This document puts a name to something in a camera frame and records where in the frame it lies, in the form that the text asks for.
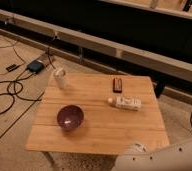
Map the white cup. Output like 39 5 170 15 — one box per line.
53 68 66 89

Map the purple bowl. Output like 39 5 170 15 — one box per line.
57 105 84 131

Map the dark red snack bar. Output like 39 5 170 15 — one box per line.
113 78 122 93

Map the teal power adapter box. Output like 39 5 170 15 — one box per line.
26 60 44 74

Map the white plastic bottle lying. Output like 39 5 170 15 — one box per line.
108 96 141 110

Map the black floor cable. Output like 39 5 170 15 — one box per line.
0 34 57 119

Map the small black device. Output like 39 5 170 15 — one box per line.
6 64 20 72

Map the wooden table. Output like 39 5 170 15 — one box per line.
25 72 171 169

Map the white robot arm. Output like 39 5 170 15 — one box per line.
111 138 192 171

